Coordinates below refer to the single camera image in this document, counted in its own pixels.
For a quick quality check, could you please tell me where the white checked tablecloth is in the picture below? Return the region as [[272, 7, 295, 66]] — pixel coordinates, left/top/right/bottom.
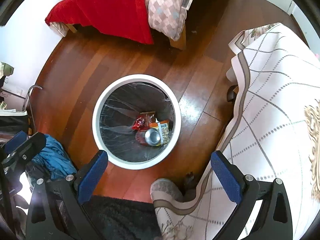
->
[[153, 23, 319, 239]]

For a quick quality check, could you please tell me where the red bed sheet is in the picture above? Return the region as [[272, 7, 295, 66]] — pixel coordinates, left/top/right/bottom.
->
[[45, 0, 153, 44]]

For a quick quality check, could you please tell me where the red soda can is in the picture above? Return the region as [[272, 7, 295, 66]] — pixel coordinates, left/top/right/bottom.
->
[[136, 128, 161, 147]]

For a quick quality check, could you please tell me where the white round trash bin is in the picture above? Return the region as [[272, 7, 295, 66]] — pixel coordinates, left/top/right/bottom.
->
[[92, 74, 182, 170]]

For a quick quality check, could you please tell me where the brown snack wrapper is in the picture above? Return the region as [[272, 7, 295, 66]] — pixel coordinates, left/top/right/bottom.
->
[[140, 111, 156, 127]]

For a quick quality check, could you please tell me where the orange yellow snack bag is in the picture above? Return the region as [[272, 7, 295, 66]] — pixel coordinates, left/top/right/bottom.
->
[[149, 119, 170, 146]]

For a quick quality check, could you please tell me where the blue clothes pile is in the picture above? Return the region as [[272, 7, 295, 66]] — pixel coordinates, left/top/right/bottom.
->
[[31, 134, 77, 181]]

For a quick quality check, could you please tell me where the black chair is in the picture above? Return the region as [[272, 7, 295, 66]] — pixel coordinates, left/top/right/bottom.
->
[[0, 84, 43, 140]]

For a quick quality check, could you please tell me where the black fuzzy trouser leg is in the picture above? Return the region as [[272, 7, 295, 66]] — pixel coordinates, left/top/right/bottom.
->
[[83, 196, 162, 239]]

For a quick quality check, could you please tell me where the pink checked blanket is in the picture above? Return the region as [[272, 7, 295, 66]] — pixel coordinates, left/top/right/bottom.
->
[[62, 0, 194, 42]]

